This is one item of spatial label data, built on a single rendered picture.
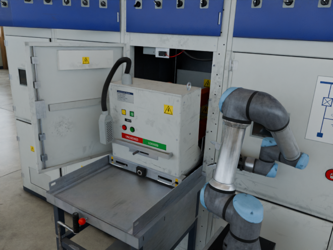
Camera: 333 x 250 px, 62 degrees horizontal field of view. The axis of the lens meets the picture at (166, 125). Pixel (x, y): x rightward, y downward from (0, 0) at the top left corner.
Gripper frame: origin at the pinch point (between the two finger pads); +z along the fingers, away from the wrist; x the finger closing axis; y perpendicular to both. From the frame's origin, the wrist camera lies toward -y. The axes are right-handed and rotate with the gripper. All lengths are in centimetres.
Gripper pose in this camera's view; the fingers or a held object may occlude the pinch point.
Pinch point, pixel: (209, 153)
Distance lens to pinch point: 155.7
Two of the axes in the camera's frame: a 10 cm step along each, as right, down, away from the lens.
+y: -4.4, 3.3, -8.4
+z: -9.0, -1.9, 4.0
